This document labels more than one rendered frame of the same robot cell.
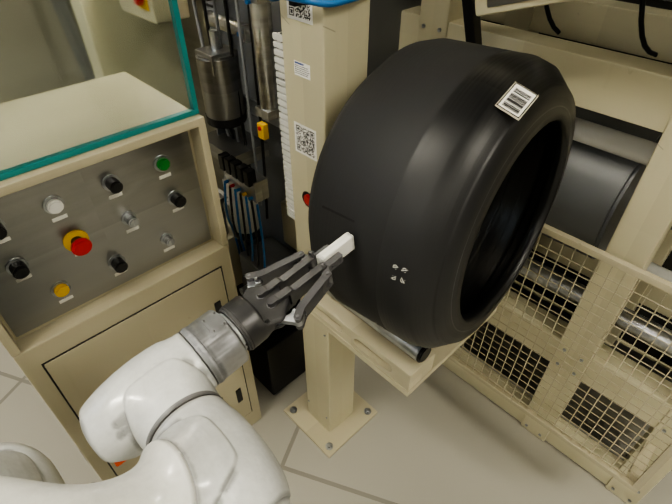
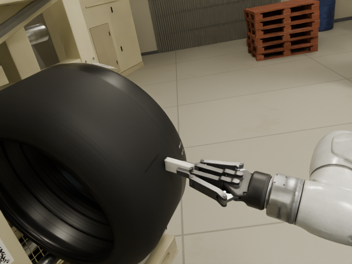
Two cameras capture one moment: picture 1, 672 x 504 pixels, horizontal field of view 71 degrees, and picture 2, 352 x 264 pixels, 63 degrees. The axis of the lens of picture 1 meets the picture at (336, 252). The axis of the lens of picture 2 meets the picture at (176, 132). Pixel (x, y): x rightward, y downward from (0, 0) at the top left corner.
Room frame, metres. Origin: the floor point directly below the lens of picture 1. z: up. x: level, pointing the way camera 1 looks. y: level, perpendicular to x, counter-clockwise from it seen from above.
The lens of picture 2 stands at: (0.69, 0.54, 1.62)
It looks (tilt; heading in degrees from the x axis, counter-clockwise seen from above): 28 degrees down; 256
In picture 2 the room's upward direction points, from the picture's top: 11 degrees counter-clockwise
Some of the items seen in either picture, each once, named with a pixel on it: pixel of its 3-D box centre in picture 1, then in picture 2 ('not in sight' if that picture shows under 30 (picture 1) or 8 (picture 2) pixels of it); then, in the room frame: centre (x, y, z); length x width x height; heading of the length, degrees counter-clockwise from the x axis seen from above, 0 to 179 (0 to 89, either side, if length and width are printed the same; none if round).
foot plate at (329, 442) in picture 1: (330, 410); not in sight; (1.02, 0.02, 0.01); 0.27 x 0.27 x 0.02; 44
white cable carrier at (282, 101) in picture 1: (294, 135); not in sight; (1.06, 0.10, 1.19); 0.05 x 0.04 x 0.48; 134
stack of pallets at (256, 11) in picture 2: not in sight; (280, 29); (-2.89, -4.38, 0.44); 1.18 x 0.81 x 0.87; 163
